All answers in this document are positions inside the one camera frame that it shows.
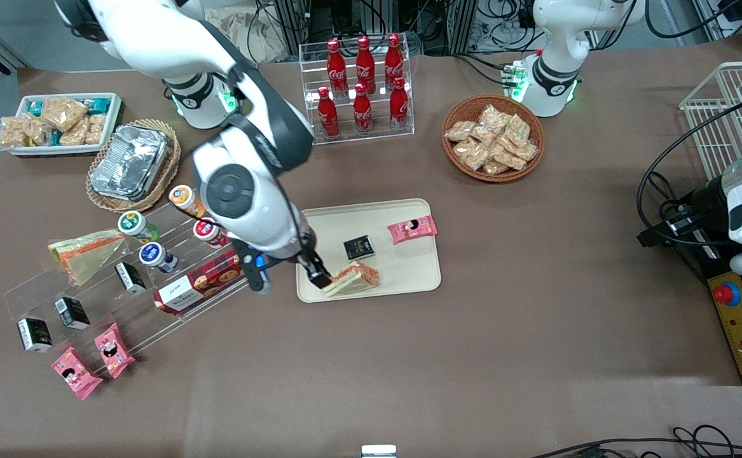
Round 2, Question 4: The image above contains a red lid cup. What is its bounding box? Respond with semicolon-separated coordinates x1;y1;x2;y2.
193;218;228;249

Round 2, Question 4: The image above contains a blue lid cup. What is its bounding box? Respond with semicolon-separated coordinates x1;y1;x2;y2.
139;243;179;274

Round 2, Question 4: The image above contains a large puffed rice snack pack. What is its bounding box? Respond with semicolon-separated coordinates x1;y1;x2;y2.
40;97;88;132

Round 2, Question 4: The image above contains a red cola bottle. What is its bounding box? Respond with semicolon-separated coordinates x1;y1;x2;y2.
389;77;409;131
355;36;376;95
317;87;340;139
326;38;348;96
384;33;404;90
352;83;373;134

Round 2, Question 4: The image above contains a clear acrylic bottle rack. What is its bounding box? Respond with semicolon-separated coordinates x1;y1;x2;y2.
299;35;415;147

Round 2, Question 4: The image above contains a foil food container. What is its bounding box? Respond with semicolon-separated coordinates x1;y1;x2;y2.
90;125;169;202

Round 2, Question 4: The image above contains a pink snack packet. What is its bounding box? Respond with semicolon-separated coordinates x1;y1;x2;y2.
388;215;439;245
94;323;136;380
51;347;104;401

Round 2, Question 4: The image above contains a beige plastic tray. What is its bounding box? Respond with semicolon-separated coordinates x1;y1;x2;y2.
294;198;442;303

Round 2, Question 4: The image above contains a white wire basket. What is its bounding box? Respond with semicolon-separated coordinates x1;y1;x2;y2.
679;61;742;182

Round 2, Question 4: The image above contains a beige crumpled cloth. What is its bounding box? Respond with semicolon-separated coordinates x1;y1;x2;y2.
209;6;285;64

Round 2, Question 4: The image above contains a green lid cup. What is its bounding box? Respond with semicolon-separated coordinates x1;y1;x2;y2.
118;211;160;244

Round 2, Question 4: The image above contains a black floor cable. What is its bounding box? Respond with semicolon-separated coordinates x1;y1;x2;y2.
530;425;742;458

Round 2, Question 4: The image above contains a black looped cable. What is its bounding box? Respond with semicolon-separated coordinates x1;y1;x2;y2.
636;102;742;247

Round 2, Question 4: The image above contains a white rectangular dish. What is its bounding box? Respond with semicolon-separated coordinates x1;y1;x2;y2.
1;93;123;157

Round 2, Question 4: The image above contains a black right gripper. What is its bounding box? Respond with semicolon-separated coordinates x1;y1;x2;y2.
285;219;333;288

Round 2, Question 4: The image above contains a red plaid cookie box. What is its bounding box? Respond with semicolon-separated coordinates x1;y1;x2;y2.
153;248;249;316

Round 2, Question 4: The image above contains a small black snack box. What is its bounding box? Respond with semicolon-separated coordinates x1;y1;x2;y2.
55;297;90;330
18;318;53;353
114;262;148;296
343;235;377;263

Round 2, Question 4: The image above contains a triangle sandwich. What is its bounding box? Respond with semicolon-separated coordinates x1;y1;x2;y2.
322;261;381;298
48;229;127;286

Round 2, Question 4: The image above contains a round wicker basket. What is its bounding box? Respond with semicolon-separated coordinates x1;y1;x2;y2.
442;94;546;184

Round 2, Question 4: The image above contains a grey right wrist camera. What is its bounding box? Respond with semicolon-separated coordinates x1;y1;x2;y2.
242;248;275;295

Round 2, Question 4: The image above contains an oval wicker basket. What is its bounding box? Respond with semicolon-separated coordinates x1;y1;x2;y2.
86;118;182;213

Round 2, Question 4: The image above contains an orange lid cup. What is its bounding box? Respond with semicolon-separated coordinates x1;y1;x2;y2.
168;184;206;219

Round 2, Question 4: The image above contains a clear acrylic tiered stand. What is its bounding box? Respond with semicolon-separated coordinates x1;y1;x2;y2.
3;183;263;376

